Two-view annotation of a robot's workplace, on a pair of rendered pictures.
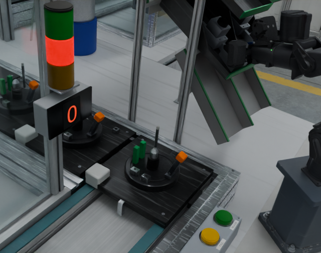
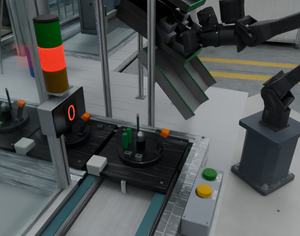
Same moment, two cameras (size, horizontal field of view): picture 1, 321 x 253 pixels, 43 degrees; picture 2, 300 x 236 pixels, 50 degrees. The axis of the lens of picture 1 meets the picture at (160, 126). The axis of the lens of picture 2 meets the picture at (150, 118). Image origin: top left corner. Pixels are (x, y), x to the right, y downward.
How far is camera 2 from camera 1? 0.12 m
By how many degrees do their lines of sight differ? 8
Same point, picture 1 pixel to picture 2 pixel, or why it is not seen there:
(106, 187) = (107, 173)
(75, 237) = (92, 220)
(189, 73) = (152, 66)
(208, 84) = (167, 73)
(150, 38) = not seen: hidden behind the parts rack
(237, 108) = (193, 88)
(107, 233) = (118, 210)
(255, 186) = (220, 148)
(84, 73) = not seen: hidden behind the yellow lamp
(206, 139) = (171, 121)
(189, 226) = (185, 187)
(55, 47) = (49, 55)
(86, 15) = not seen: hidden behind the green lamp
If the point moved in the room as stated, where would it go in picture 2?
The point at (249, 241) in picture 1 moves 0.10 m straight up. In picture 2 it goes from (230, 189) to (235, 165)
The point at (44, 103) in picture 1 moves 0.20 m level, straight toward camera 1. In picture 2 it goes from (47, 106) to (74, 159)
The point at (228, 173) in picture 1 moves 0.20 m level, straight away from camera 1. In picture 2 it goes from (200, 140) to (198, 110)
